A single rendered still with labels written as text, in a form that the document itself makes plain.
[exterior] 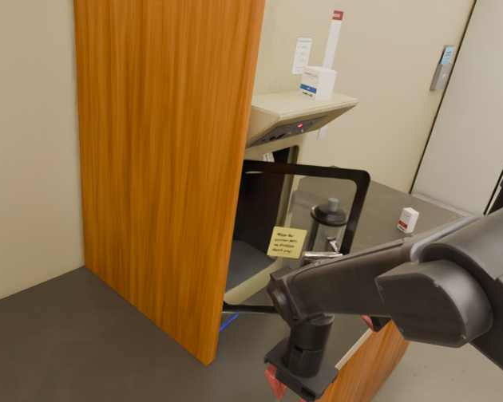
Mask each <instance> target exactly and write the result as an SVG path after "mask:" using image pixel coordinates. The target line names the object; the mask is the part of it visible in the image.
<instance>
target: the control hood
mask: <svg viewBox="0 0 503 402"><path fill-rule="evenodd" d="M359 101H360V100H359V99H356V98H353V97H349V96H345V95H342V94H339V93H334V92H332V94H331V99H330V100H312V99H310V98H308V97H304V96H301V95H299V90H298V91H291V92H285V93H272V94H266V95H259V96H253V97H252V100H251V111H250V116H249V122H248V133H247V139H246V144H245V149H246V148H249V146H251V145H252V144H254V143H255V142H256V141H257V140H259V139H261V138H262V137H263V136H265V135H267V134H268V133H269V132H270V131H272V130H273V129H274V128H276V127H279V126H282V125H286V124H293V123H296V122H300V121H304V120H310V119H315V118H318V117H322V116H327V117H325V118H324V119H322V120H321V121H320V122H318V123H317V124H315V125H313V126H312V127H310V128H309V129H308V130H306V131H304V132H302V133H301V134H304V133H307V132H312V131H315V130H319V129H320V128H322V127H323V126H325V125H326V124H329V123H330V122H331V121H333V120H334V119H336V118H338V117H339V116H341V115H342V114H343V113H345V112H347V111H349V110H350V109H352V108H353V107H355V106H356V105H358V103H359ZM328 115H329V116H328Z"/></svg>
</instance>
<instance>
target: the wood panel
mask: <svg viewBox="0 0 503 402"><path fill-rule="evenodd" d="M265 3H266V0H73V4H74V25H75V44H76V63H77V102H78V122H79V141H80V161H81V199H82V218H83V239H84V258H85V266H86V267H87V268H88V269H90V270H91V271H92V272H93V273H95V274H96V275H97V276H98V277H99V278H100V279H101V280H103V281H104V282H105V283H106V284H108V285H109V286H110V287H111V288H113V289H114V290H115V291H116V292H118V293H119V294H120V295H121V296H122V297H123V298H124V299H126V300H127V301H128V302H129V303H131V304H132V305H133V306H134V307H136V308H137V309H138V310H139V311H141V312H142V313H143V314H144V315H145V316H146V317H147V318H149V319H150V320H151V321H152V322H154V323H155V324H156V325H157V326H159V327H160V328H161V329H162V330H164V331H165V332H166V333H167V334H168V335H169V336H170V337H172V338H173V339H174V340H175V341H177V342H178V343H179V344H180V345H182V346H183V347H184V348H185V349H187V350H188V351H189V352H190V353H191V354H192V355H193V356H194V357H196V358H197V359H198V360H199V361H201V362H202V363H203V364H204V365H206V366H207V365H208V364H209V363H211V362H212V361H214V360H215V359H216V349H217V343H218V337H219V331H220V320H221V314H222V309H223V303H224V292H225V286H226V281H227V275H228V263H229V258H230V252H231V246H232V236H233V230H234V224H235V218H236V207H237V201H238V195H239V189H240V179H241V173H242V167H243V161H244V151H245V144H246V139H247V133H248V122H249V116H250V111H251V105H252V94H253V88H254V82H255V71H256V66H257V60H258V54H259V44H260V38H261V31H262V25H263V15H264V9H265Z"/></svg>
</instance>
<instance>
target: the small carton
mask: <svg viewBox="0 0 503 402"><path fill-rule="evenodd" d="M336 73H337V72H336V71H334V70H331V69H326V68H323V67H320V66H304V68H303V75H302V80H301V85H300V89H299V95H301V96H304V97H308V98H310V99H312V100H315V101H320V100H330V99H331V94H332V91H333V87H334V83H335V77H336Z"/></svg>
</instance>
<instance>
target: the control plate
mask: <svg viewBox="0 0 503 402"><path fill-rule="evenodd" d="M328 116H329V115H328ZM325 117H327V116H322V117H318V118H315V119H310V120H304V121H300V122H296V123H293V124H286V125H282V126H279V127H276V128H274V129H273V130H272V131H270V132H269V133H268V134H267V135H265V136H263V137H262V138H261V139H259V140H257V141H256V142H255V143H254V144H252V145H251V146H249V148H250V147H253V146H256V145H259V144H265V143H268V142H272V141H274V140H280V139H283V138H287V137H290V136H295V135H298V134H301V133H302V132H301V130H303V132H304V131H306V130H308V129H309V128H310V127H312V126H313V125H315V124H317V123H318V122H320V121H321V120H322V119H324V118H325ZM312 121H313V122H312ZM311 122H312V124H309V123H311ZM299 125H301V126H300V127H298V126H299ZM296 131H297V134H295V133H294V132H296ZM286 132H287V134H286V135H284V136H282V137H281V138H279V139H276V138H277V137H278V136H280V135H282V134H283V133H286ZM290 132H291V135H290V136H289V135H288V133H290ZM273 136H275V139H273V140H269V139H270V138H272V137H273ZM264 139H266V140H265V141H262V142H261V140H264Z"/></svg>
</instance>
